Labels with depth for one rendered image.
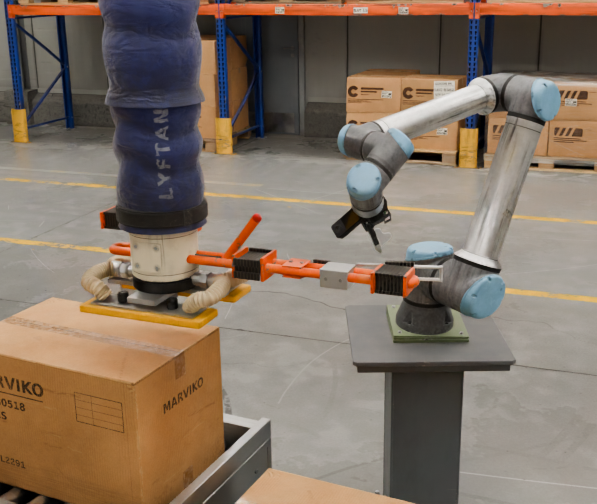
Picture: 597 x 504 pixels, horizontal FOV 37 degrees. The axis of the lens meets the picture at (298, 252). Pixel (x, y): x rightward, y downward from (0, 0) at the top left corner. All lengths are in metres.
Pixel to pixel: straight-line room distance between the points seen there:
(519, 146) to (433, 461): 1.09
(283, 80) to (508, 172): 8.46
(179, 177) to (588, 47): 8.50
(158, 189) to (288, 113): 9.01
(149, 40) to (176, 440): 1.04
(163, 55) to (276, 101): 9.08
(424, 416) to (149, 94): 1.48
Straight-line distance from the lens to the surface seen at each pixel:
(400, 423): 3.02
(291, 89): 11.05
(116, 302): 2.28
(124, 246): 2.36
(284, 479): 2.57
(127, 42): 2.10
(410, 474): 3.11
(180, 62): 2.10
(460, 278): 2.75
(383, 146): 2.39
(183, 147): 2.14
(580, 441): 4.01
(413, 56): 10.64
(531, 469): 3.76
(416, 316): 2.91
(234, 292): 2.31
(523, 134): 2.75
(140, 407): 2.26
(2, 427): 2.59
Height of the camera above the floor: 1.88
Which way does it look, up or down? 17 degrees down
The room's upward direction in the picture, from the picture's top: 1 degrees counter-clockwise
